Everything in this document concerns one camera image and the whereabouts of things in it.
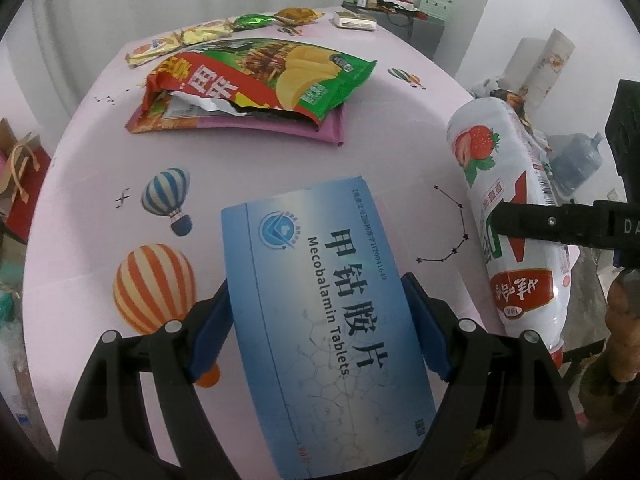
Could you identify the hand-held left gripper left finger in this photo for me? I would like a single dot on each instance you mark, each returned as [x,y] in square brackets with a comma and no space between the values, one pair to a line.
[210,330]

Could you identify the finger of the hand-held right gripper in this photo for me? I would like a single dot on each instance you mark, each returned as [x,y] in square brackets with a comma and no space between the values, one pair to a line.
[540,221]

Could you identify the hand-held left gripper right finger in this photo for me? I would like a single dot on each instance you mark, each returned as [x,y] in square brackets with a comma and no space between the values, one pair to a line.
[430,330]

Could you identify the strawberry milk bottle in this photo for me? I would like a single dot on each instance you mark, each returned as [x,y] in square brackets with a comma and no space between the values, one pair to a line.
[500,160]

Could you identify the blue medicine box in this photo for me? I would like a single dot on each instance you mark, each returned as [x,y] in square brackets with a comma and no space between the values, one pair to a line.
[320,320]

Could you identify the person's right hand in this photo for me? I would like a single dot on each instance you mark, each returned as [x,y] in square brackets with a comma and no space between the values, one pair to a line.
[622,335]

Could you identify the blue water jug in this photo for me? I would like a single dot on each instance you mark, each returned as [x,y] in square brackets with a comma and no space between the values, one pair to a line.
[575,157]

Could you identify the tall white cardboard box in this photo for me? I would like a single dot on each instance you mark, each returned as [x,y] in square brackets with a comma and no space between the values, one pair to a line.
[550,67]

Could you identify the dark printed box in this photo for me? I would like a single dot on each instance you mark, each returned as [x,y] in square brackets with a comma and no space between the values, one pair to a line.
[510,98]

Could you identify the pink printed tablecloth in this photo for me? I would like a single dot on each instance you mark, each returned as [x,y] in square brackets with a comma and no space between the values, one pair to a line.
[250,160]

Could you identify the red paper bag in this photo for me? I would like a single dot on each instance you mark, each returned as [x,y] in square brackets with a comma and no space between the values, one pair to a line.
[30,210]

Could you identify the grey cabinet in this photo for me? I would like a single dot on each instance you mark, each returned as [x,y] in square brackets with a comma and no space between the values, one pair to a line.
[425,35]

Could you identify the pink snack packet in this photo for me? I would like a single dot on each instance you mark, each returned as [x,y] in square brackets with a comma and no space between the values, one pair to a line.
[320,132]

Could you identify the pale green box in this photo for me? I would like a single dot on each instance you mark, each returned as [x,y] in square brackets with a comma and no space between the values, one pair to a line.
[435,5]

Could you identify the brown paper bag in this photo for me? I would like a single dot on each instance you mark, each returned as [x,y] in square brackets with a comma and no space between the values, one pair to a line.
[10,160]

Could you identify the green chip bag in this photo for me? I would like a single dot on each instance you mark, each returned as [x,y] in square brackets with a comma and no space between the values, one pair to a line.
[300,75]

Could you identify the small white box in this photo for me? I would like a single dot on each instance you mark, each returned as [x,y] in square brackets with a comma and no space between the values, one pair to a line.
[354,20]

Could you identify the yellow snack wrapper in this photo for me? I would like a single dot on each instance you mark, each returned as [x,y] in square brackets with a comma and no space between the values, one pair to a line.
[150,52]
[205,34]

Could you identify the green candy wrapper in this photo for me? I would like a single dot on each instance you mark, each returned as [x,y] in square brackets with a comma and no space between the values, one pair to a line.
[255,21]

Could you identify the orange snack packet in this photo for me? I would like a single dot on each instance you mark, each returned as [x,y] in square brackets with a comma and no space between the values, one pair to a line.
[299,15]

